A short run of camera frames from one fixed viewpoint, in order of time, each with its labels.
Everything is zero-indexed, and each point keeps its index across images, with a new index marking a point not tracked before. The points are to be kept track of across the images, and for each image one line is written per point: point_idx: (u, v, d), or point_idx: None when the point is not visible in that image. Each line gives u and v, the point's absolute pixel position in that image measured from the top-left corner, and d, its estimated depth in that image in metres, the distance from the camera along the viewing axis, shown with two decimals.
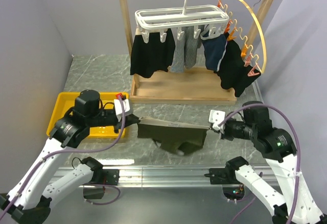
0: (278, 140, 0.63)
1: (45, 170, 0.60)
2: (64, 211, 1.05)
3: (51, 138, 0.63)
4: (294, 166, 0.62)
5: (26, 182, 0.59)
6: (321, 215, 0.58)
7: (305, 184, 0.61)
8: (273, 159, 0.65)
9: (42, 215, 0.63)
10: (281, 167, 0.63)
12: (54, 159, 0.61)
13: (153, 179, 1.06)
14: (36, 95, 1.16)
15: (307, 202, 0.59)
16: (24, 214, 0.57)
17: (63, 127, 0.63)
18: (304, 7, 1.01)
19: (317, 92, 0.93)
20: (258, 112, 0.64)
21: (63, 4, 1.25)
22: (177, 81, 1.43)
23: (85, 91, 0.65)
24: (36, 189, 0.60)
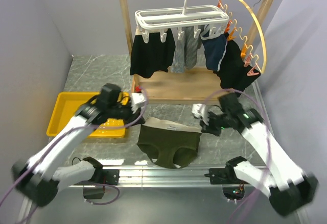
0: (244, 114, 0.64)
1: (68, 142, 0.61)
2: (64, 211, 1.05)
3: (76, 115, 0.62)
4: (264, 132, 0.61)
5: (46, 152, 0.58)
6: (303, 173, 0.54)
7: (279, 147, 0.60)
8: (246, 133, 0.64)
9: (51, 195, 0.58)
10: (252, 134, 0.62)
12: (78, 133, 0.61)
13: (154, 179, 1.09)
14: (36, 95, 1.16)
15: (285, 162, 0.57)
16: (40, 182, 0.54)
17: (86, 109, 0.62)
18: (304, 7, 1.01)
19: (317, 92, 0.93)
20: (226, 99, 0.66)
21: (63, 3, 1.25)
22: (177, 81, 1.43)
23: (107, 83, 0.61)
24: (54, 162, 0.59)
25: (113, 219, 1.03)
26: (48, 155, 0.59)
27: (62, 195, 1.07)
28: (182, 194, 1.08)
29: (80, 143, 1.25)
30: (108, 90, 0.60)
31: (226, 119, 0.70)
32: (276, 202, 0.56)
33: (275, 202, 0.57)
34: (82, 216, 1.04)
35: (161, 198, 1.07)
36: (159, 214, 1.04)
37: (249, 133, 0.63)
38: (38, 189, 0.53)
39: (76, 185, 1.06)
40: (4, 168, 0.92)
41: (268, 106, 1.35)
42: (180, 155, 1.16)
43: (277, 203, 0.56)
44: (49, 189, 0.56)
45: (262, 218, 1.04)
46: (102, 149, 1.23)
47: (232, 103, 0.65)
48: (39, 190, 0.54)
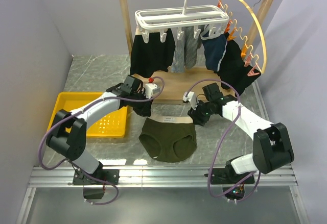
0: (221, 97, 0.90)
1: (103, 105, 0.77)
2: (64, 212, 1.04)
3: (108, 91, 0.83)
4: (236, 104, 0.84)
5: (89, 105, 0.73)
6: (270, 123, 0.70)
7: (250, 112, 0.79)
8: (223, 111, 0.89)
9: (79, 149, 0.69)
10: (227, 107, 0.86)
12: (111, 102, 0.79)
13: (154, 179, 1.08)
14: (36, 94, 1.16)
15: (254, 118, 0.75)
16: (83, 126, 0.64)
17: (116, 89, 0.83)
18: (304, 7, 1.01)
19: (317, 92, 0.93)
20: (207, 88, 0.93)
21: (63, 3, 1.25)
22: (177, 81, 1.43)
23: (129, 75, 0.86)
24: (91, 116, 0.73)
25: (113, 219, 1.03)
26: (88, 110, 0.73)
27: (62, 195, 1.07)
28: (182, 193, 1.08)
29: None
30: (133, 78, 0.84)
31: (210, 106, 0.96)
32: (255, 155, 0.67)
33: (255, 156, 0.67)
34: (83, 216, 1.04)
35: (161, 197, 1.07)
36: (159, 214, 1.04)
37: (224, 108, 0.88)
38: (78, 132, 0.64)
39: (75, 185, 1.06)
40: (5, 168, 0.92)
41: (269, 106, 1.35)
42: (178, 149, 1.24)
43: (256, 155, 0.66)
44: (82, 140, 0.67)
45: (262, 218, 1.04)
46: (102, 149, 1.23)
47: (212, 91, 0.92)
48: (77, 134, 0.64)
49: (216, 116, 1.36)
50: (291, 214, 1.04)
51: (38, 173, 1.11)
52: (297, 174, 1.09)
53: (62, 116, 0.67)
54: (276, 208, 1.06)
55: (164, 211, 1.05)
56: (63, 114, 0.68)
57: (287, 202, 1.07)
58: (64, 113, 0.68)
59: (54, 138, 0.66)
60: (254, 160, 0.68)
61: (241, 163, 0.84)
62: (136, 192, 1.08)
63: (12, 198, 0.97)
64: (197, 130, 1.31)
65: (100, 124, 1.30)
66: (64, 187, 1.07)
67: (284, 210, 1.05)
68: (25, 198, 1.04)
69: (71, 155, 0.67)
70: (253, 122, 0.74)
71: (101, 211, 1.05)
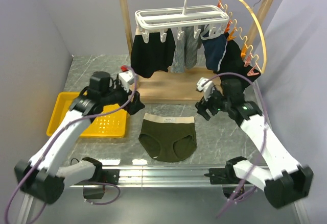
0: (244, 105, 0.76)
1: (67, 135, 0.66)
2: (64, 212, 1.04)
3: (71, 109, 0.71)
4: (261, 123, 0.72)
5: (50, 146, 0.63)
6: (297, 164, 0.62)
7: (276, 139, 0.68)
8: (243, 124, 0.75)
9: (58, 188, 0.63)
10: (250, 124, 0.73)
12: (76, 126, 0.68)
13: (154, 179, 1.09)
14: (36, 94, 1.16)
15: (280, 152, 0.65)
16: (47, 177, 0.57)
17: (81, 101, 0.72)
18: (304, 7, 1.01)
19: (317, 92, 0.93)
20: (231, 86, 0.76)
21: (63, 3, 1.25)
22: (177, 81, 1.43)
23: (96, 72, 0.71)
24: (56, 156, 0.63)
25: (113, 219, 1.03)
26: (49, 152, 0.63)
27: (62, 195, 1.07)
28: (181, 194, 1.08)
29: (80, 143, 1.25)
30: (98, 79, 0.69)
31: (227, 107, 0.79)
32: (271, 194, 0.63)
33: (270, 193, 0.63)
34: (83, 216, 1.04)
35: (161, 198, 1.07)
36: (159, 214, 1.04)
37: (247, 123, 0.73)
38: (46, 184, 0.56)
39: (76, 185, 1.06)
40: (4, 168, 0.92)
41: (268, 106, 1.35)
42: (178, 148, 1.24)
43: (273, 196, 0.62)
44: (54, 184, 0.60)
45: (262, 218, 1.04)
46: (102, 149, 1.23)
47: (236, 92, 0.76)
48: (46, 185, 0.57)
49: (216, 116, 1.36)
50: (291, 214, 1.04)
51: None
52: None
53: (23, 171, 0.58)
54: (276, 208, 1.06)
55: (163, 211, 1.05)
56: (23, 168, 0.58)
57: None
58: (24, 167, 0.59)
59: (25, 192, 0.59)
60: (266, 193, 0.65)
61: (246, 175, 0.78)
62: (136, 192, 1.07)
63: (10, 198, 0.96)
64: (197, 130, 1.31)
65: (100, 124, 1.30)
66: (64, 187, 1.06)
67: (285, 210, 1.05)
68: (25, 199, 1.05)
69: (52, 199, 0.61)
70: (278, 158, 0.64)
71: (101, 211, 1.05)
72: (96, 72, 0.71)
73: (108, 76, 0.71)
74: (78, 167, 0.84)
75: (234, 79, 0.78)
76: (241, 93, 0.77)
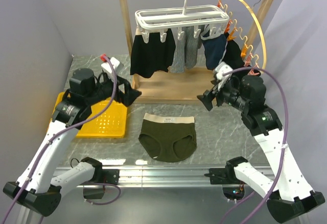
0: (263, 115, 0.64)
1: (52, 151, 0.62)
2: (64, 212, 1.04)
3: (53, 120, 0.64)
4: (280, 140, 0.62)
5: (35, 166, 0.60)
6: (311, 190, 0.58)
7: (294, 160, 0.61)
8: (258, 135, 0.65)
9: (55, 199, 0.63)
10: (266, 139, 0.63)
12: (61, 139, 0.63)
13: (154, 179, 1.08)
14: (36, 95, 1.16)
15: (296, 176, 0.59)
16: (36, 199, 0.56)
17: (64, 108, 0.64)
18: (304, 7, 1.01)
19: (317, 92, 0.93)
20: (255, 90, 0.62)
21: (63, 3, 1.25)
22: (177, 81, 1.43)
23: (76, 71, 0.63)
24: (45, 173, 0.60)
25: (113, 219, 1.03)
26: (36, 171, 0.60)
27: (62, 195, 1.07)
28: (181, 194, 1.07)
29: (80, 143, 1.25)
30: (78, 82, 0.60)
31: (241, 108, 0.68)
32: (275, 209, 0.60)
33: (273, 208, 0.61)
34: (83, 216, 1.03)
35: (161, 198, 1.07)
36: (159, 214, 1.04)
37: (262, 137, 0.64)
38: (37, 205, 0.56)
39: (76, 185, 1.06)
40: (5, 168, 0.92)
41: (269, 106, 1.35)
42: (178, 148, 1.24)
43: (277, 212, 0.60)
44: (48, 200, 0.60)
45: (262, 218, 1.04)
46: (102, 149, 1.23)
47: (257, 96, 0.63)
48: (37, 205, 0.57)
49: (216, 116, 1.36)
50: None
51: None
52: None
53: (12, 193, 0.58)
54: None
55: (163, 211, 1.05)
56: (12, 190, 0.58)
57: None
58: (12, 189, 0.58)
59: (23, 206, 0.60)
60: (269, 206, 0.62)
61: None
62: (136, 192, 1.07)
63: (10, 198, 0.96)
64: (197, 130, 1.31)
65: (100, 124, 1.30)
66: None
67: None
68: None
69: (50, 211, 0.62)
70: (293, 182, 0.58)
71: (101, 211, 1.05)
72: (77, 70, 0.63)
73: (90, 75, 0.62)
74: (78, 170, 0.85)
75: (258, 80, 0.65)
76: (263, 98, 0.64)
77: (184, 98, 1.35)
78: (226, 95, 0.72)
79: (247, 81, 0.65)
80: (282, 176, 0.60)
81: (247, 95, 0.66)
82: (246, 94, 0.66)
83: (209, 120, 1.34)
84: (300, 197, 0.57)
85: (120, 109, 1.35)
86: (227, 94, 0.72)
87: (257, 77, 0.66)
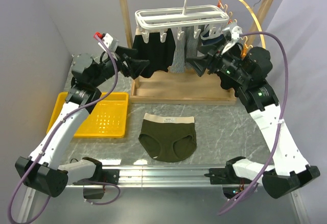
0: (259, 91, 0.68)
1: (65, 129, 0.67)
2: (64, 212, 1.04)
3: (67, 102, 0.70)
4: (276, 115, 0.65)
5: (48, 141, 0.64)
6: (307, 164, 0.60)
7: (289, 135, 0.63)
8: (254, 113, 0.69)
9: (62, 181, 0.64)
10: (263, 115, 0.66)
12: (74, 119, 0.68)
13: (154, 179, 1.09)
14: (36, 94, 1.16)
15: (292, 151, 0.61)
16: (49, 171, 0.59)
17: (77, 93, 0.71)
18: (304, 7, 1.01)
19: (317, 92, 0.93)
20: (261, 69, 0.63)
21: (63, 3, 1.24)
22: (177, 81, 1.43)
23: (76, 59, 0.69)
24: (57, 150, 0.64)
25: (113, 219, 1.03)
26: (49, 146, 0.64)
27: (62, 195, 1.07)
28: (181, 194, 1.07)
29: (80, 143, 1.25)
30: (81, 70, 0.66)
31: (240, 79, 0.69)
32: (272, 185, 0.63)
33: (269, 184, 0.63)
34: (83, 216, 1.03)
35: (161, 198, 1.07)
36: (159, 214, 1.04)
37: (259, 113, 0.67)
38: (48, 178, 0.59)
39: (75, 185, 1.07)
40: (5, 168, 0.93)
41: None
42: (178, 148, 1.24)
43: (273, 187, 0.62)
44: (58, 177, 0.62)
45: (262, 218, 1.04)
46: (102, 149, 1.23)
47: (261, 75, 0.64)
48: (48, 178, 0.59)
49: (216, 116, 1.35)
50: (291, 214, 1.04)
51: None
52: None
53: (24, 166, 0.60)
54: (277, 208, 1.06)
55: (163, 211, 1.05)
56: (24, 164, 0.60)
57: (287, 202, 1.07)
58: (24, 163, 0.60)
59: (30, 184, 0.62)
60: (264, 182, 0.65)
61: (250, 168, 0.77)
62: (136, 192, 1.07)
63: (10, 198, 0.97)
64: (197, 130, 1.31)
65: (100, 124, 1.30)
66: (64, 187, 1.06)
67: (285, 210, 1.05)
68: (25, 199, 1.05)
69: (56, 192, 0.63)
70: (288, 157, 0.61)
71: (101, 211, 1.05)
72: (76, 58, 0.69)
73: (89, 64, 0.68)
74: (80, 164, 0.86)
75: (265, 56, 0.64)
76: (265, 76, 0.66)
77: (184, 98, 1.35)
78: (226, 64, 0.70)
79: (253, 57, 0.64)
80: (279, 151, 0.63)
81: (249, 71, 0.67)
82: (248, 69, 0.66)
83: (209, 120, 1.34)
84: (296, 172, 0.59)
85: (120, 109, 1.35)
86: (226, 63, 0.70)
87: (264, 51, 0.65)
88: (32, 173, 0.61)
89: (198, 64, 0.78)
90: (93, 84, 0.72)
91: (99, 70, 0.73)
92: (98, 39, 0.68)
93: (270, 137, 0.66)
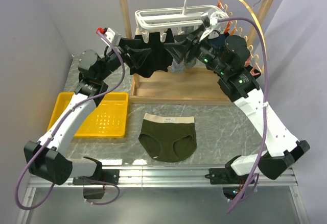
0: (239, 78, 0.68)
1: (74, 117, 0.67)
2: (64, 211, 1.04)
3: (76, 93, 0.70)
4: (260, 99, 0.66)
5: (58, 126, 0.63)
6: (297, 141, 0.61)
7: (275, 116, 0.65)
8: (238, 100, 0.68)
9: (66, 170, 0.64)
10: (248, 101, 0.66)
12: (83, 108, 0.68)
13: (154, 179, 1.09)
14: (36, 94, 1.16)
15: (281, 130, 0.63)
16: (57, 155, 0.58)
17: (86, 86, 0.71)
18: (304, 7, 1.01)
19: (317, 92, 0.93)
20: (239, 57, 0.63)
21: (63, 3, 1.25)
22: (177, 81, 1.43)
23: (82, 56, 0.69)
24: (65, 137, 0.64)
25: (113, 219, 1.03)
26: (58, 132, 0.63)
27: (62, 195, 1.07)
28: (182, 194, 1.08)
29: (80, 143, 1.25)
30: (87, 68, 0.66)
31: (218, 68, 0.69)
32: (267, 169, 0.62)
33: (265, 168, 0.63)
34: (83, 216, 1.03)
35: (161, 198, 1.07)
36: (159, 214, 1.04)
37: (243, 100, 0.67)
38: (56, 162, 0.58)
39: (75, 185, 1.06)
40: (4, 168, 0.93)
41: None
42: (178, 148, 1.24)
43: (269, 170, 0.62)
44: (64, 164, 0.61)
45: (262, 218, 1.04)
46: (102, 149, 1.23)
47: (240, 63, 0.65)
48: (56, 166, 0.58)
49: (216, 116, 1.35)
50: (290, 214, 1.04)
51: None
52: (297, 174, 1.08)
53: (32, 150, 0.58)
54: (276, 208, 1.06)
55: (163, 211, 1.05)
56: (32, 148, 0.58)
57: (287, 202, 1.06)
58: (33, 147, 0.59)
59: (36, 171, 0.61)
60: (260, 167, 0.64)
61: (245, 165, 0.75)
62: (136, 192, 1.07)
63: (10, 199, 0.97)
64: (197, 130, 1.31)
65: (100, 124, 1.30)
66: (64, 187, 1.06)
67: (284, 209, 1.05)
68: (25, 198, 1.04)
69: (61, 180, 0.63)
70: (280, 137, 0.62)
71: (101, 211, 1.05)
72: (82, 54, 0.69)
73: (95, 60, 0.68)
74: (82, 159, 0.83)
75: (241, 44, 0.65)
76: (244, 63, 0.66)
77: (184, 98, 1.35)
78: (204, 51, 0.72)
79: (231, 47, 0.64)
80: (270, 134, 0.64)
81: (227, 60, 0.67)
82: (227, 58, 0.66)
83: (209, 120, 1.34)
84: (289, 150, 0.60)
85: (120, 109, 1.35)
86: (205, 51, 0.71)
87: (240, 40, 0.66)
88: (40, 157, 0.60)
89: (177, 51, 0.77)
90: (100, 79, 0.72)
91: (104, 64, 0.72)
92: (100, 35, 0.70)
93: (258, 123, 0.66)
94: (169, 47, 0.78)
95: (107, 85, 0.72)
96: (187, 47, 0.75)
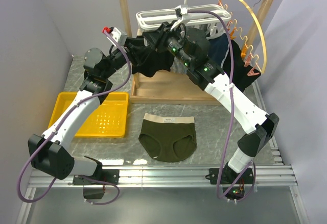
0: (205, 67, 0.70)
1: (78, 114, 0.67)
2: (64, 210, 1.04)
3: (82, 90, 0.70)
4: (227, 82, 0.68)
5: (62, 121, 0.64)
6: (266, 114, 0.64)
7: (241, 94, 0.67)
8: (207, 88, 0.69)
9: (68, 165, 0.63)
10: (215, 86, 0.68)
12: (87, 105, 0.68)
13: (154, 179, 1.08)
14: (36, 94, 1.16)
15: (249, 106, 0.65)
16: (60, 150, 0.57)
17: (91, 83, 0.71)
18: (305, 6, 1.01)
19: (317, 91, 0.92)
20: (202, 48, 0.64)
21: (63, 2, 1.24)
22: (178, 82, 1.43)
23: (87, 54, 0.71)
24: (69, 132, 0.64)
25: (113, 219, 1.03)
26: (62, 126, 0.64)
27: (62, 195, 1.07)
28: (181, 194, 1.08)
29: (80, 143, 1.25)
30: (92, 66, 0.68)
31: (183, 58, 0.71)
32: (247, 147, 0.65)
33: (244, 147, 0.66)
34: (83, 216, 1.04)
35: (161, 197, 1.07)
36: (158, 214, 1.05)
37: (211, 86, 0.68)
38: (59, 156, 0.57)
39: (75, 185, 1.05)
40: (4, 169, 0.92)
41: (268, 105, 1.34)
42: (179, 148, 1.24)
43: (248, 148, 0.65)
44: (67, 158, 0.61)
45: (260, 218, 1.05)
46: (102, 149, 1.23)
47: (203, 53, 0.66)
48: (59, 159, 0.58)
49: (216, 116, 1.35)
50: (290, 213, 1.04)
51: (38, 173, 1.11)
52: (297, 174, 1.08)
53: (36, 144, 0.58)
54: (275, 208, 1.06)
55: (163, 211, 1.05)
56: (37, 141, 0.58)
57: (286, 202, 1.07)
58: (38, 140, 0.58)
59: (38, 165, 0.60)
60: (240, 148, 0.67)
61: (235, 159, 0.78)
62: (136, 192, 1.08)
63: (10, 199, 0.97)
64: (197, 130, 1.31)
65: (100, 124, 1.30)
66: (65, 187, 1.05)
67: (284, 210, 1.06)
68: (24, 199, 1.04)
69: (64, 174, 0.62)
70: (250, 114, 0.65)
71: (101, 211, 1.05)
72: (87, 53, 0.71)
73: (100, 58, 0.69)
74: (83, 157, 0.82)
75: (201, 35, 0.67)
76: (207, 52, 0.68)
77: (184, 98, 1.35)
78: (172, 42, 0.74)
79: (192, 39, 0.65)
80: (240, 112, 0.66)
81: (191, 52, 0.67)
82: (190, 51, 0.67)
83: (209, 120, 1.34)
84: (260, 123, 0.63)
85: (120, 109, 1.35)
86: (173, 42, 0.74)
87: (199, 31, 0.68)
88: (43, 151, 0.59)
89: (153, 36, 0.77)
90: (103, 76, 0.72)
91: (109, 63, 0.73)
92: (107, 34, 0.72)
93: (228, 104, 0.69)
94: (147, 34, 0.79)
95: (111, 82, 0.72)
96: (160, 34, 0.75)
